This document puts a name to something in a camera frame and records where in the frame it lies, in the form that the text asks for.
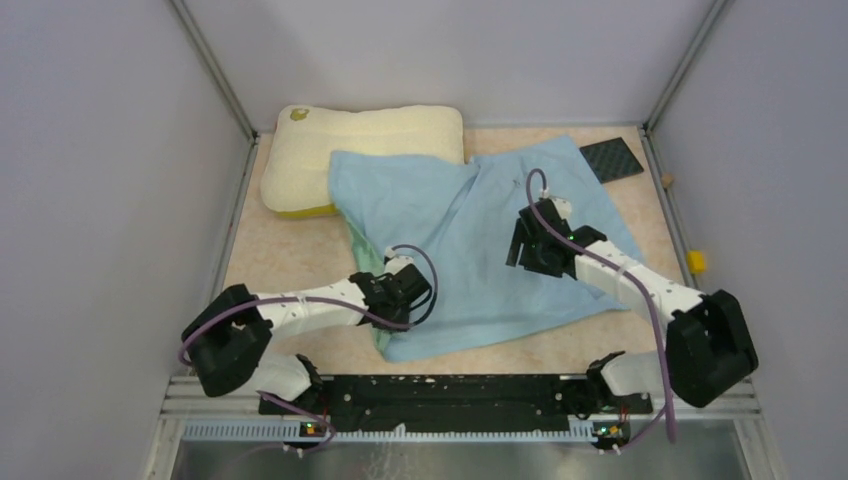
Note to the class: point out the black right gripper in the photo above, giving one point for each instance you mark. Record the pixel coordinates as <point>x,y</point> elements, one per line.
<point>536,266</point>

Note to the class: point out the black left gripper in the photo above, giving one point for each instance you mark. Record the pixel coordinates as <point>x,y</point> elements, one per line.
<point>404,317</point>

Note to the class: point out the green and blue pillowcase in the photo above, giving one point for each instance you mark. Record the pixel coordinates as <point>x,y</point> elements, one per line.
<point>463,217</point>

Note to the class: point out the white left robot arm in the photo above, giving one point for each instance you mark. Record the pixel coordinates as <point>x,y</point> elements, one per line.
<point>229,343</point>

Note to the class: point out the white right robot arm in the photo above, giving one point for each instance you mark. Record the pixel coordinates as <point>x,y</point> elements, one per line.
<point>705,347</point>

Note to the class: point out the black textured square mat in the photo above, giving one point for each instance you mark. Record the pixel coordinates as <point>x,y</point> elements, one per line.
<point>611,160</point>

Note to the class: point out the small tan wooden block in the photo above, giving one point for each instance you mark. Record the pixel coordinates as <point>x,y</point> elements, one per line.
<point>667,180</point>

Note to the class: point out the small yellow block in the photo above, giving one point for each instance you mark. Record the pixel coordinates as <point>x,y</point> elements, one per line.
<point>696,262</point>

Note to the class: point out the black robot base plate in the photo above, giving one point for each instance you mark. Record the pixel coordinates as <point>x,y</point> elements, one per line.
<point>464,403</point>

